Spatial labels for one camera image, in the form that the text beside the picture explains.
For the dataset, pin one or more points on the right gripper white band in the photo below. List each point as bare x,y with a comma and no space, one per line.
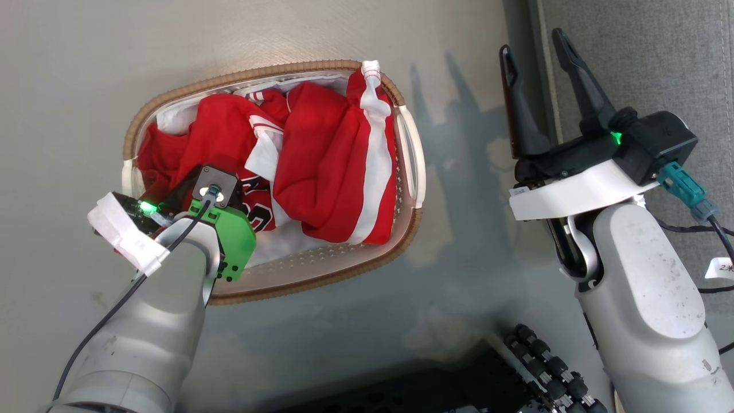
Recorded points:
573,192

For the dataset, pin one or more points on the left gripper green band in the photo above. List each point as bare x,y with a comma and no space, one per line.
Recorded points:
235,235

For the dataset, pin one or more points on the red jersey with white trim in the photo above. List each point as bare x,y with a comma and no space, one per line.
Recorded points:
221,129

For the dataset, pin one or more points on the red shorts with white stripe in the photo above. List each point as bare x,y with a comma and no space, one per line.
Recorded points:
324,166

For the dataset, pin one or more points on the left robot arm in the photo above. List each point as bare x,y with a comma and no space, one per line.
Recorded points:
149,332

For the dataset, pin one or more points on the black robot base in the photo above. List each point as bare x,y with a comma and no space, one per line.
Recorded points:
413,393

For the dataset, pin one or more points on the white basket with wicker rim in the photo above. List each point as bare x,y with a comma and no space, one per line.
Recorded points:
338,267

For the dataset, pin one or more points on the grey fabric sofa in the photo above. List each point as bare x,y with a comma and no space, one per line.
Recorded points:
648,57

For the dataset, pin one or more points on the white tape strip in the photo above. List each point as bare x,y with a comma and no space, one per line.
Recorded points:
123,232

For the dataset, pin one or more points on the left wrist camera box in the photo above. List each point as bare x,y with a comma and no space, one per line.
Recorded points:
225,179

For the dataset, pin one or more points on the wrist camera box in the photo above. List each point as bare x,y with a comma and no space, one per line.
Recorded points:
225,179
659,140

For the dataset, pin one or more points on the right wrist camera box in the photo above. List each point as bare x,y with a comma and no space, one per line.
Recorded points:
659,140

